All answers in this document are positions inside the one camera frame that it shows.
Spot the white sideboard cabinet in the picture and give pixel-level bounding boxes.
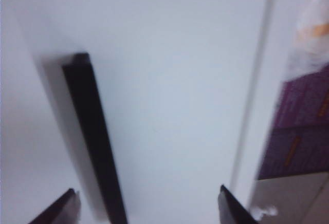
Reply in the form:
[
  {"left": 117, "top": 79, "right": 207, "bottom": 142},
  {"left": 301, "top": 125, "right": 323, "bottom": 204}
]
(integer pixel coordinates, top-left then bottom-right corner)
[{"left": 231, "top": 0, "right": 306, "bottom": 204}]

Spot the purple box with orange print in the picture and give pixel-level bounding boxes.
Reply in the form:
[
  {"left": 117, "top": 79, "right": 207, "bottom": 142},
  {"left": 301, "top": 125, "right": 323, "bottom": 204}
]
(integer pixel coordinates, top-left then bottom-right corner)
[{"left": 258, "top": 63, "right": 329, "bottom": 181}]

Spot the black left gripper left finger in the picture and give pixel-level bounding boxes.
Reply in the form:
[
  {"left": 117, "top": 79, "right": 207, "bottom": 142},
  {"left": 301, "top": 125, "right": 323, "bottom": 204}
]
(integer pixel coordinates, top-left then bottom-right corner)
[{"left": 27, "top": 188, "right": 81, "bottom": 224}]

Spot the white bag with orange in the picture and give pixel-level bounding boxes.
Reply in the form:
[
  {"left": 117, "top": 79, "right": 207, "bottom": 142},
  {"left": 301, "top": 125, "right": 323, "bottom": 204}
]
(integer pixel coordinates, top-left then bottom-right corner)
[{"left": 290, "top": 0, "right": 329, "bottom": 76}]

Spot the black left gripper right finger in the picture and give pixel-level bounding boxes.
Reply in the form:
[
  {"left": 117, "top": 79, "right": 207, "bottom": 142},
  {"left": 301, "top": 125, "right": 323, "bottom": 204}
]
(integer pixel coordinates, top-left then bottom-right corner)
[{"left": 217, "top": 184, "right": 261, "bottom": 224}]

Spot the white drawer front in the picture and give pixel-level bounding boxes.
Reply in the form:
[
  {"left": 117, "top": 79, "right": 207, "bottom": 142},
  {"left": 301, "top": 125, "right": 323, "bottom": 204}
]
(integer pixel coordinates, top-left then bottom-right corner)
[{"left": 0, "top": 0, "right": 280, "bottom": 224}]

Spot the black drawer handle bar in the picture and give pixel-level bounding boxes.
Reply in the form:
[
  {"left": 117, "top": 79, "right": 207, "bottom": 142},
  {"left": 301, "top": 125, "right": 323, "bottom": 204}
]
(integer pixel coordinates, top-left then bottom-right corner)
[{"left": 61, "top": 52, "right": 129, "bottom": 224}]

